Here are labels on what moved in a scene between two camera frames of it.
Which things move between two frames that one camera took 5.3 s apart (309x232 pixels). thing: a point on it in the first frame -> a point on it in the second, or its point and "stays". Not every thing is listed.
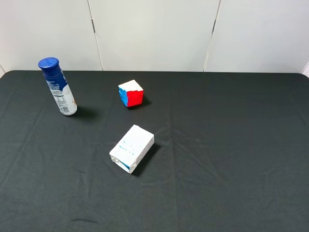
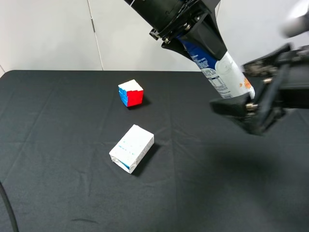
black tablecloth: (231, 153) stays
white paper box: (132, 149) stays
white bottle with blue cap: (58, 85) -> (224, 74)
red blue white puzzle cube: (131, 94) stays
